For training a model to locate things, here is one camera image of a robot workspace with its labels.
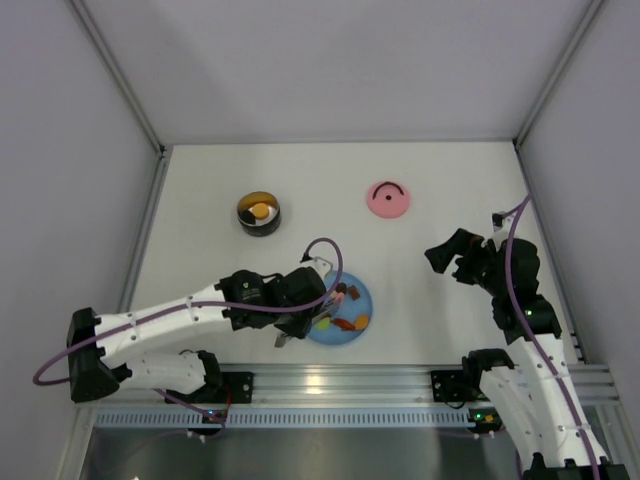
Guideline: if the brown square chocolate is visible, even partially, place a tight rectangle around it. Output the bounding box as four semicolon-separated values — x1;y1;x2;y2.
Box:
347;285;360;300

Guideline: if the tan round cracker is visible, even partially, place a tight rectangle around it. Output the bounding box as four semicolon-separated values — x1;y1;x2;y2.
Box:
250;203;270;220

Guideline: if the black sandwich cookie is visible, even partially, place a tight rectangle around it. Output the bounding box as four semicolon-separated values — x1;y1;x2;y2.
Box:
240;210;256;225

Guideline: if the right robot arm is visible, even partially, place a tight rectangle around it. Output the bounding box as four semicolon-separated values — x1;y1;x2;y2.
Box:
425;229;629;479

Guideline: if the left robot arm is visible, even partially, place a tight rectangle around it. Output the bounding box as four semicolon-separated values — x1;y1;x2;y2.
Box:
66;256;332;403

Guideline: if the green sandwich cookie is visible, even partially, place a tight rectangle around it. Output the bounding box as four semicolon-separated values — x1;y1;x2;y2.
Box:
315;318;331;331

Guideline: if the blue plate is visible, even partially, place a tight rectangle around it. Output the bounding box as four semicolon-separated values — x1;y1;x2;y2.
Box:
307;272;373;347

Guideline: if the red chicken wing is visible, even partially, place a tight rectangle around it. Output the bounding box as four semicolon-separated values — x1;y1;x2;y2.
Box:
331;318;357;331

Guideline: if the yellow swirl cookie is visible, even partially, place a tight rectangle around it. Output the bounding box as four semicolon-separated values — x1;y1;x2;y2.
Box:
354;314;370;331

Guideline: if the pink round lid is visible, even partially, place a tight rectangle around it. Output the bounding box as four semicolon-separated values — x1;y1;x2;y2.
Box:
366;180;411;219

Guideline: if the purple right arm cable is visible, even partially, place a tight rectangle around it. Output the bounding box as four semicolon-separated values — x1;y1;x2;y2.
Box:
499;193;604;480

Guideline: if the aluminium frame rail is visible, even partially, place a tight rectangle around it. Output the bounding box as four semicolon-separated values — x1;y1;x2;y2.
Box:
98;364;621;408

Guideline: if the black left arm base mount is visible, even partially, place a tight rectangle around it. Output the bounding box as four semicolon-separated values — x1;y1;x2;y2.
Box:
167;371;254;404

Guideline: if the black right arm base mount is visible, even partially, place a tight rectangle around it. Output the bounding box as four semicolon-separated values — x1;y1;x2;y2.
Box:
429;369;486;406

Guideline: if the white slotted cable duct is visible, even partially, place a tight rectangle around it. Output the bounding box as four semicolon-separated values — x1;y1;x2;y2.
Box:
94;407;475;429

